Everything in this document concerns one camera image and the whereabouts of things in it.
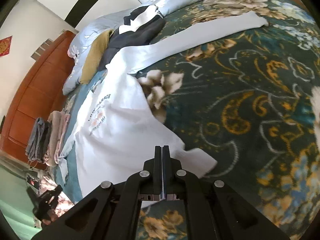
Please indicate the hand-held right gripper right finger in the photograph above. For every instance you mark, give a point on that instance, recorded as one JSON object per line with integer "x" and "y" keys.
{"x": 165, "y": 170}

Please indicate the dark grey garment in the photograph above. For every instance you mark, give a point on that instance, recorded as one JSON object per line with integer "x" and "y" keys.
{"x": 135, "y": 37}

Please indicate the grey-blue folded garment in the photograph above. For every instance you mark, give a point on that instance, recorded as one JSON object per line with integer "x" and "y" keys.
{"x": 36, "y": 140}

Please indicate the white garment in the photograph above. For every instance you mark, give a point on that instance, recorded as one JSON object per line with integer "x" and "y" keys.
{"x": 143, "y": 20}

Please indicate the light blue sweatshirt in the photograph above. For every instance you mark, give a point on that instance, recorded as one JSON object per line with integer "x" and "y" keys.
{"x": 120, "y": 135}

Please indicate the navy garment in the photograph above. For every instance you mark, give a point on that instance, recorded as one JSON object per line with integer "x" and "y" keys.
{"x": 130, "y": 18}

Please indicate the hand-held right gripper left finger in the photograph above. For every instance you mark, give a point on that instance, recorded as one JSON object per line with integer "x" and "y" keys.
{"x": 158, "y": 170}

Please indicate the dark folded garment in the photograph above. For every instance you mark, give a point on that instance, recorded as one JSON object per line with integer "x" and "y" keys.
{"x": 48, "y": 137}

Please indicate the mustard knitted sweater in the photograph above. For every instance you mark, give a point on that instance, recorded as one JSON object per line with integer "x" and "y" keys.
{"x": 95, "y": 52}

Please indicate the grey wall panel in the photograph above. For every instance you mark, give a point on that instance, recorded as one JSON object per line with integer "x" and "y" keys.
{"x": 41, "y": 48}

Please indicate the wooden headboard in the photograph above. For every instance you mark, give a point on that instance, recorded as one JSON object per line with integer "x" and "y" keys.
{"x": 32, "y": 92}

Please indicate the red wall decoration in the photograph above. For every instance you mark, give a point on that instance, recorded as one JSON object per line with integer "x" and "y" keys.
{"x": 5, "y": 46}

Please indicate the pink folded garment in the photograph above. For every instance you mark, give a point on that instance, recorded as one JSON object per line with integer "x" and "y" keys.
{"x": 58, "y": 135}

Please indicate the green floral bed blanket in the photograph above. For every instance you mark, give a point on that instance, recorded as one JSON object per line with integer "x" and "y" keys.
{"x": 237, "y": 92}

